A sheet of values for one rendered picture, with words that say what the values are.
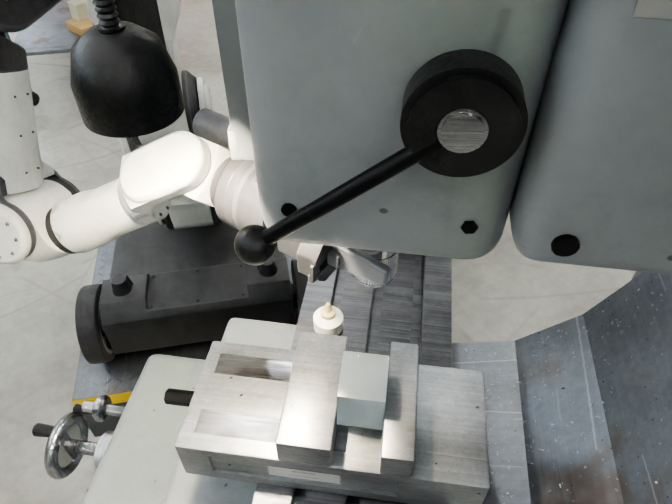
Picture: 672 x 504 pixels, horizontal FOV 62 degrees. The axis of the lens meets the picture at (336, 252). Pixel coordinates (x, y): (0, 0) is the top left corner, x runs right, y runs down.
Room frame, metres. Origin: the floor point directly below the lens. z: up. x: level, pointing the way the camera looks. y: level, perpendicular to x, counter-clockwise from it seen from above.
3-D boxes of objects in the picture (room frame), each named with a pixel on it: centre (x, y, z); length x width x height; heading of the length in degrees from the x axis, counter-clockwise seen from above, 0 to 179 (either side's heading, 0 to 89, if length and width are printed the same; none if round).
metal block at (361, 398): (0.34, -0.03, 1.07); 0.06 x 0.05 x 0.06; 172
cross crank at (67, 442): (0.48, 0.45, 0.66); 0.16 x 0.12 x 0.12; 82
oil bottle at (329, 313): (0.47, 0.01, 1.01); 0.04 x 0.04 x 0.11
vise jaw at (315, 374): (0.35, 0.02, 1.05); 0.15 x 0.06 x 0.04; 172
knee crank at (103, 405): (0.62, 0.46, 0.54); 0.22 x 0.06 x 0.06; 82
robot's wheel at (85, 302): (0.89, 0.60, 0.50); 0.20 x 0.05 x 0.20; 10
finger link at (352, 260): (0.38, -0.02, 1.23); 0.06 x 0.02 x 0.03; 57
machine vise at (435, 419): (0.35, 0.00, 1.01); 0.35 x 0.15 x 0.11; 82
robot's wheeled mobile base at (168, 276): (1.18, 0.39, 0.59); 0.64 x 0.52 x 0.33; 10
